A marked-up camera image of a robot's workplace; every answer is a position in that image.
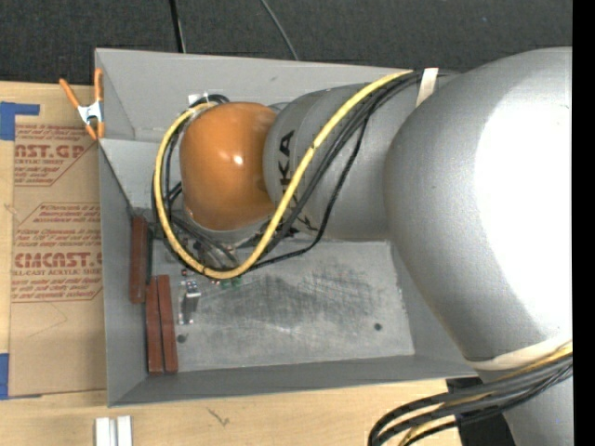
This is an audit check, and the red-brown flat block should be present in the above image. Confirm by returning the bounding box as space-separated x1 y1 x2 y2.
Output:
128 216 150 305
156 274 180 374
145 276 165 375

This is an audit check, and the grey metal bin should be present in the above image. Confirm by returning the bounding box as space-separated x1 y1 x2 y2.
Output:
94 47 481 408

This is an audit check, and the brown cardboard board red print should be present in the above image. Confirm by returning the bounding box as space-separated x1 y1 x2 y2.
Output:
0 80 109 400

